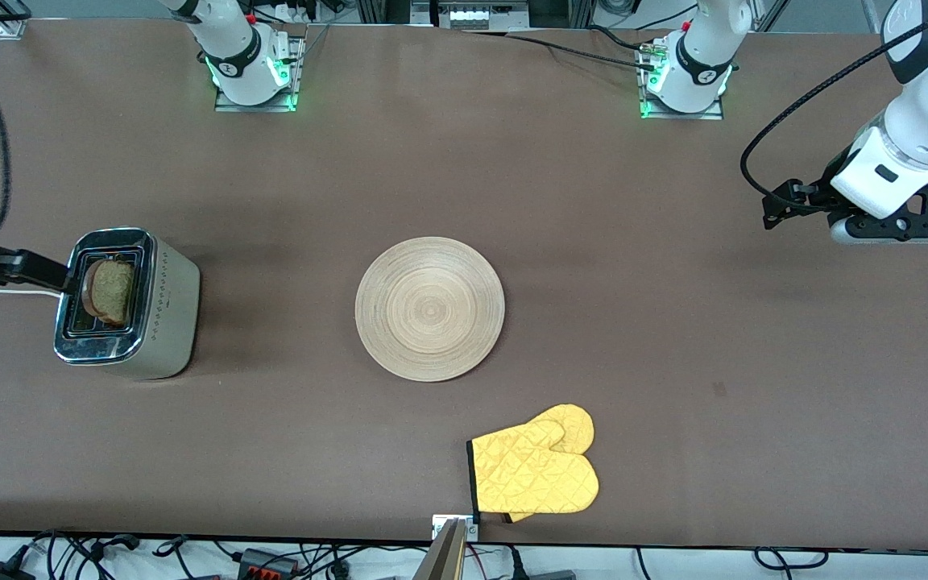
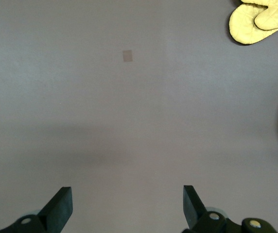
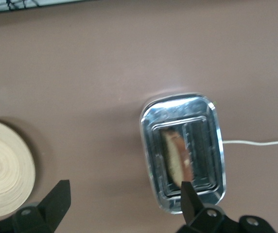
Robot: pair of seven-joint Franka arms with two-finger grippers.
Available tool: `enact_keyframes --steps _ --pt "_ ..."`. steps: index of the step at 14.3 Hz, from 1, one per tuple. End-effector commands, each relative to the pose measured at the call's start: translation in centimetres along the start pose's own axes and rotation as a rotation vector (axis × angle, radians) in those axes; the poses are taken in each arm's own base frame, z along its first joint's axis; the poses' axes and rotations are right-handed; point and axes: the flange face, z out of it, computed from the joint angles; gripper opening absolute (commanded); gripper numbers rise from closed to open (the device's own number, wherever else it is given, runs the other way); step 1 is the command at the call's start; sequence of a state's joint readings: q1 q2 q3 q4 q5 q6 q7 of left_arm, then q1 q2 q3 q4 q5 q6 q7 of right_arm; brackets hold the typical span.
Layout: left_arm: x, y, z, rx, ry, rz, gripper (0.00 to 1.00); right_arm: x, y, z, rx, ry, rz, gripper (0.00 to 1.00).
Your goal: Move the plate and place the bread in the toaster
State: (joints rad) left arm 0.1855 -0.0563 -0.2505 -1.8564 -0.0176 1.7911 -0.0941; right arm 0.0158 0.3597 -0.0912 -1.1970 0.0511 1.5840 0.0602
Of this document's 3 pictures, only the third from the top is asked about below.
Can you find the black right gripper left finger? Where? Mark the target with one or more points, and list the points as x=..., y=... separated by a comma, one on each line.
x=51, y=211

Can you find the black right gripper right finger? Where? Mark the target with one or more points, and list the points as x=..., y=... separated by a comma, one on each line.
x=197, y=218

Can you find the round wooden plate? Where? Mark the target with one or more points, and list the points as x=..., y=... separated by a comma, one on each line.
x=3, y=167

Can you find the slice of toast bread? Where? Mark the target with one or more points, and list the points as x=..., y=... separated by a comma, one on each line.
x=178, y=155

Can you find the chrome two-slot toaster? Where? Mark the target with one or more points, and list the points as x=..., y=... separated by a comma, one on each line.
x=151, y=136

